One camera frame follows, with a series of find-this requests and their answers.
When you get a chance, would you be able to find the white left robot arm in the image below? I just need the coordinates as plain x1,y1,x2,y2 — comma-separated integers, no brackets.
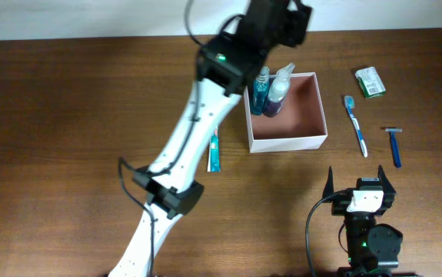
109,0,312,277

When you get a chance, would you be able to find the teal mouthwash bottle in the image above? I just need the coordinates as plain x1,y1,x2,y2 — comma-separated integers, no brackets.
251,66,270,115

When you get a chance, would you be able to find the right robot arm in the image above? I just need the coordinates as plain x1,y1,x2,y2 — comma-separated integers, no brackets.
322,166,403,277

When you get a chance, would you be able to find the pink cardboard box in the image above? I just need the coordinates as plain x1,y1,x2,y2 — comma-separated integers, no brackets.
244,72,328,153

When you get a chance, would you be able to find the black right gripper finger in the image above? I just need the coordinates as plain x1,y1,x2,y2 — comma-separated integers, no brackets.
377,165,396,193
322,167,334,202

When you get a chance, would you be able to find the green white soap box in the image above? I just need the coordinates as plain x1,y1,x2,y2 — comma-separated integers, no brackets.
354,66,386,98

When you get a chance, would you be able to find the blue disposable razor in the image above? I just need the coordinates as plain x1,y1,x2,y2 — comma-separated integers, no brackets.
384,128,403,169

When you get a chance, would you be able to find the purple spray bottle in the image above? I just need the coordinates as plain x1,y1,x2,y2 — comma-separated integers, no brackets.
263,63,295,118

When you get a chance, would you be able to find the teal white toothpaste tube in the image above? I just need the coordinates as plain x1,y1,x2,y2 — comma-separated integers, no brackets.
207,127,221,172

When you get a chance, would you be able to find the blue white toothbrush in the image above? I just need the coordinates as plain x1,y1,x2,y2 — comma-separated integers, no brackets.
344,95,368,158

